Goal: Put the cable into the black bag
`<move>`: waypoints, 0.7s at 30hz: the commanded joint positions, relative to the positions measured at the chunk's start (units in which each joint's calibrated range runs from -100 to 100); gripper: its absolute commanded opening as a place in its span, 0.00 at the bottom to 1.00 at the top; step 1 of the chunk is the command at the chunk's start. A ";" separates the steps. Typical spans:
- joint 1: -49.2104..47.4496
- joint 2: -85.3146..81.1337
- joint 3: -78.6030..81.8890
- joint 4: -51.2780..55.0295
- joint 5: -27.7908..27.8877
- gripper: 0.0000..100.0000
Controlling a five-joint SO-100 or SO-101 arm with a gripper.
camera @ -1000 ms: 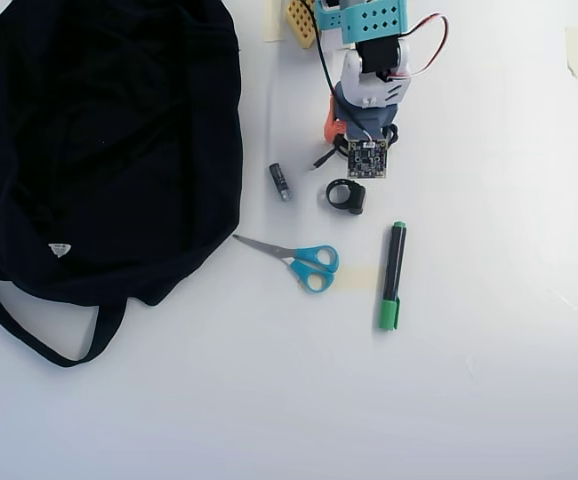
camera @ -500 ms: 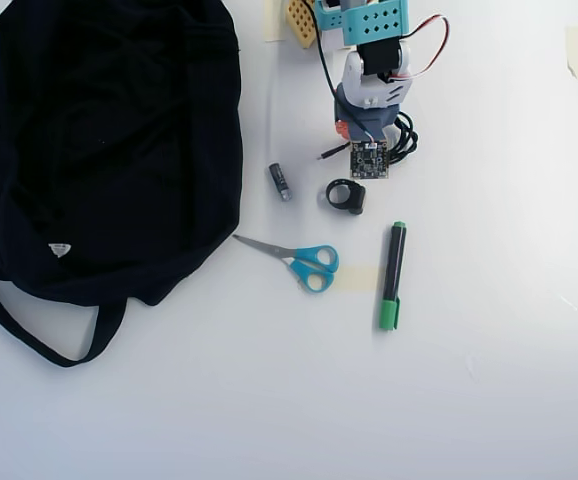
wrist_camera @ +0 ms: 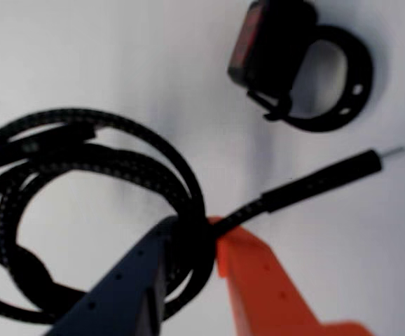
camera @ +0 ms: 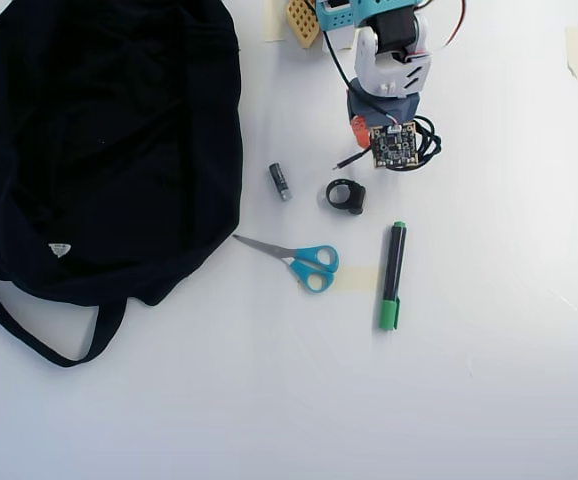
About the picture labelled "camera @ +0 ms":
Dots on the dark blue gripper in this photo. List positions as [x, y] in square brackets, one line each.
[360, 131]

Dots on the black fabric bag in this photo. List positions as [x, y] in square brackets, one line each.
[94, 150]

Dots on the black cylindrical battery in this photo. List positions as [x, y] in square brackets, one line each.
[280, 182]

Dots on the narrow beige tape strip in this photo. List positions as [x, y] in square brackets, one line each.
[274, 25]

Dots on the wide beige tape strip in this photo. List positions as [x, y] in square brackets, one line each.
[359, 280]

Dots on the black green marker pen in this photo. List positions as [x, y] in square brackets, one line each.
[389, 312]

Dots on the bare camera circuit board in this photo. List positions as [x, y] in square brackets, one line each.
[394, 147]

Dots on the yellow perforated base plate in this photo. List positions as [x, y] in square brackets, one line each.
[301, 20]

